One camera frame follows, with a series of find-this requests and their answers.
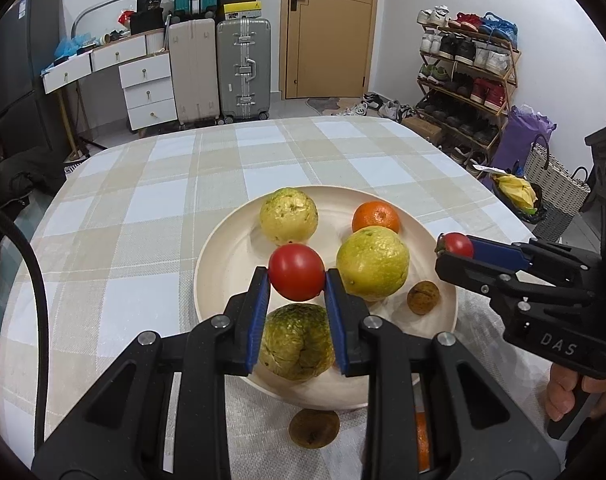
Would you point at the orange mandarin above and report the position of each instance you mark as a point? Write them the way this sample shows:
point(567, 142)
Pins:
point(375, 216)
point(422, 440)

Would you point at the wooden shoe rack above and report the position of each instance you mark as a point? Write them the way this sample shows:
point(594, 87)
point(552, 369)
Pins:
point(514, 65)

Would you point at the loose shoes by door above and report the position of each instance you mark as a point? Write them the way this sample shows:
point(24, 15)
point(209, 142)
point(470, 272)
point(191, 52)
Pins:
point(383, 107)

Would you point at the cream round plate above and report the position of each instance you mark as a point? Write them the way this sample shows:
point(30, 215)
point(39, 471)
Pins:
point(223, 260)

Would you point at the grey door mat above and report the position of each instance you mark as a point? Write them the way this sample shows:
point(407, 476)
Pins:
point(328, 104)

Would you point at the dark grey refrigerator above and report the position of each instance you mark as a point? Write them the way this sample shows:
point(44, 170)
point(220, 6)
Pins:
point(23, 55)

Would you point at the purple bag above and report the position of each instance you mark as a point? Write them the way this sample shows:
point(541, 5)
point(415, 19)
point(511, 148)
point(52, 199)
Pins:
point(518, 140)

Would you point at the small brown round fruit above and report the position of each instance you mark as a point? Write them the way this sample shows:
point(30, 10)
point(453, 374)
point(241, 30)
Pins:
point(423, 297)

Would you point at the person's right hand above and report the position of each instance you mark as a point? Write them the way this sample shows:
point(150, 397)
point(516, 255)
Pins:
point(558, 390)

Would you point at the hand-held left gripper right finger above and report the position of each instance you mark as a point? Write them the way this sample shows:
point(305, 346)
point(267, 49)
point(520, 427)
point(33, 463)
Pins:
point(335, 330)

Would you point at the brown cardboard box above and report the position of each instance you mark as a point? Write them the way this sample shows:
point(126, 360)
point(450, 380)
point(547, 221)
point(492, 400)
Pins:
point(423, 130)

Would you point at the yellow plastic bag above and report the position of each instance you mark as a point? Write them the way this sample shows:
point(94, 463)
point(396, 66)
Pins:
point(518, 192)

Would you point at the grey arched tube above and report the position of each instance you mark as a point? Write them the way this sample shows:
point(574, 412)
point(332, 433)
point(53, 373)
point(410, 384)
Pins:
point(95, 7)

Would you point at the wooden door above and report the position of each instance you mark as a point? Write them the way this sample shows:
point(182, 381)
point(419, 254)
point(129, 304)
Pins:
point(333, 45)

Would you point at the small red tomato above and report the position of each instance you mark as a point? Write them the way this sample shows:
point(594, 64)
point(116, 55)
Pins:
point(457, 245)

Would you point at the black jacket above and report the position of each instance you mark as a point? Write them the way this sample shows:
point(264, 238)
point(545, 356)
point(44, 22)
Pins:
point(13, 180)

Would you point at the silver suitcase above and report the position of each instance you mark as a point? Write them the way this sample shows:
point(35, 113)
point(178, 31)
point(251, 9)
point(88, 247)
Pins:
point(233, 80)

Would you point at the rows of shoes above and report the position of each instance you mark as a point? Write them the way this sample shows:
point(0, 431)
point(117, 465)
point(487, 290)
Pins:
point(463, 52)

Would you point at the black bag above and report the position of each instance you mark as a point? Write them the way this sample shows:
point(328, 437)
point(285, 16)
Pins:
point(145, 22)

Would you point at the beige suitcase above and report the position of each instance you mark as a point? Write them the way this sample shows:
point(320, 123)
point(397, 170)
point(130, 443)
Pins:
point(193, 75)

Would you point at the dark green yellow citrus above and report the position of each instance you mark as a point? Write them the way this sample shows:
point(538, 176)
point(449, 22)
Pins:
point(295, 342)

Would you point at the yellow citrus with green patch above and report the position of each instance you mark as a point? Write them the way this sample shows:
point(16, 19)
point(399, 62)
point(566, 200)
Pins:
point(288, 215)

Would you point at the woven basket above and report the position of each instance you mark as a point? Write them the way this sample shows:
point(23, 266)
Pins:
point(558, 185)

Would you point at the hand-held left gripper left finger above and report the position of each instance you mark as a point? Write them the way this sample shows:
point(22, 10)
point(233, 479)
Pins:
point(257, 325)

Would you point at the large red tomato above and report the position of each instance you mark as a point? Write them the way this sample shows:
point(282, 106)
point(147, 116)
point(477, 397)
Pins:
point(296, 272)

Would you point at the yellow black shoe box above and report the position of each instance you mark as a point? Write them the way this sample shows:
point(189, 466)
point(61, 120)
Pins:
point(243, 11)

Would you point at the blue plastic bag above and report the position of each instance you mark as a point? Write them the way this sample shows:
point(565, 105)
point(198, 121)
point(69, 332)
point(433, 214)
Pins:
point(68, 47)

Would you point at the white desk with drawers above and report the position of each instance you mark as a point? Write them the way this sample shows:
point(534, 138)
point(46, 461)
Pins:
point(148, 90)

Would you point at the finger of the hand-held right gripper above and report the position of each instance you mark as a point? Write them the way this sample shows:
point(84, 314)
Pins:
point(473, 275)
point(498, 254)

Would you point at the large yellow citrus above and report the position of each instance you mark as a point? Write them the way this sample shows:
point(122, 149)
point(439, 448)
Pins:
point(373, 262)

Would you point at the black bin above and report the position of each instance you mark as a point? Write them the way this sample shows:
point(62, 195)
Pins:
point(538, 215)

